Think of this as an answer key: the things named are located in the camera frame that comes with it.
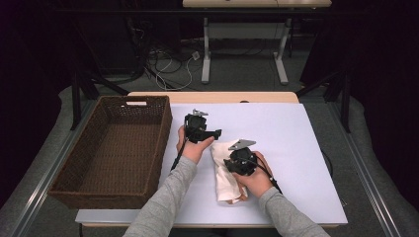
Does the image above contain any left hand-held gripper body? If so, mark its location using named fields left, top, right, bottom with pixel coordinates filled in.
left=183, top=109, right=210, bottom=144

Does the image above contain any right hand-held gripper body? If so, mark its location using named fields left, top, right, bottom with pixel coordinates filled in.
left=226, top=138, right=259, bottom=177

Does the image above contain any cream baby bodysuit brown trim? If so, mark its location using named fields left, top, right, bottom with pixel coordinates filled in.
left=209, top=137, right=251, bottom=205

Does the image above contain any brown wicker basket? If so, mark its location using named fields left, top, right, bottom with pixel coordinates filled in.
left=47, top=95, right=174, bottom=210

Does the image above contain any person's left hand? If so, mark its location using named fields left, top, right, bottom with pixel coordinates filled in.
left=175, top=125, right=216, bottom=165

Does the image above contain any person's right hand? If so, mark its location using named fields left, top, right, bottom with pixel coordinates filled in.
left=231, top=150, right=275, bottom=199

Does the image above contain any white table sheet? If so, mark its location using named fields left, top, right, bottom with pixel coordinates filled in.
left=75, top=102, right=349, bottom=226

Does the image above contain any white-legged desk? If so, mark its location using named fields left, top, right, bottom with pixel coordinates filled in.
left=182, top=0, right=333, bottom=86

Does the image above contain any black metal stand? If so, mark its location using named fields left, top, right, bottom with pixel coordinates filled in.
left=70, top=69, right=130, bottom=131
left=294, top=69, right=352, bottom=134

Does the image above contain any right hand-held gripper black cable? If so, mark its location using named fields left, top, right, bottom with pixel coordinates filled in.
left=250, top=153, right=284, bottom=196

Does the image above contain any hand-held gripper black cable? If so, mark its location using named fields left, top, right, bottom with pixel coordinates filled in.
left=250, top=153, right=284, bottom=196
left=169, top=137, right=190, bottom=173

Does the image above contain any left hand-held gripper black cable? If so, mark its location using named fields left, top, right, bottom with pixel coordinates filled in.
left=169, top=137, right=190, bottom=173

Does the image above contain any white floor cable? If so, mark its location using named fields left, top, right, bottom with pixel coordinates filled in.
left=153, top=57, right=195, bottom=92

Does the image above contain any black floor cable bundle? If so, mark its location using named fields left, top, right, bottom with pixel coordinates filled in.
left=123, top=18, right=207, bottom=87

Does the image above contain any aluminium floor rail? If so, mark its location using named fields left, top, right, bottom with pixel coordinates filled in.
left=7, top=99, right=97, bottom=237
left=328, top=101, right=402, bottom=237

